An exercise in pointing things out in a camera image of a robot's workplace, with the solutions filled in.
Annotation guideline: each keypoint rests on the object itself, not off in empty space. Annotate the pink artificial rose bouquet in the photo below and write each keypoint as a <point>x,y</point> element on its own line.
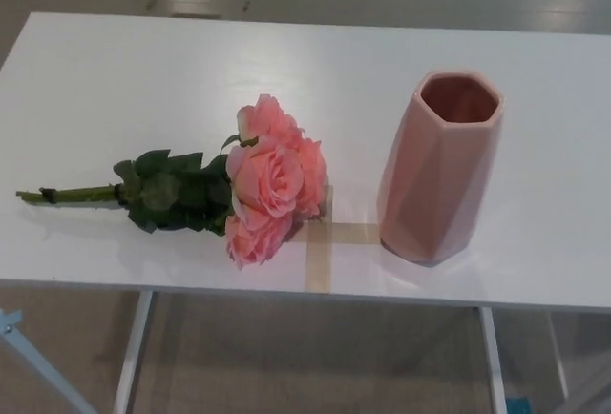
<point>267,171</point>

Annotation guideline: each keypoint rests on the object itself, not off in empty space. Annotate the pink faceted ceramic vase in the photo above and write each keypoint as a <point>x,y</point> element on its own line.
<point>429,185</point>

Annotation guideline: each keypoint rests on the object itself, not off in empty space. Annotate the notched tan masking tape strip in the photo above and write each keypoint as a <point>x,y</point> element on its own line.
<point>353,234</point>

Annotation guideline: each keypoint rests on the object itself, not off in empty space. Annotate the long tan masking tape strip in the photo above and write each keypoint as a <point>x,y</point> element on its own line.
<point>317,266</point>

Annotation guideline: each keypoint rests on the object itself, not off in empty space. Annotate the white table leg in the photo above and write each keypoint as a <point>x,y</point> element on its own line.
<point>136,352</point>
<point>491,361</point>

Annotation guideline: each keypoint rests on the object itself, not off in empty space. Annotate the thin grey table leg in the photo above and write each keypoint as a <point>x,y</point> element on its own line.
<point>559,357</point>

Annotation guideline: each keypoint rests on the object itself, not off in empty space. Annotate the teal floor tape piece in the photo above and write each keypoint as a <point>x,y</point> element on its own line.
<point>522,405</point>

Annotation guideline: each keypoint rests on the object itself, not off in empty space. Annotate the light blue metal stand frame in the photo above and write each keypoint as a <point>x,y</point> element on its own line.
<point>28,357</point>

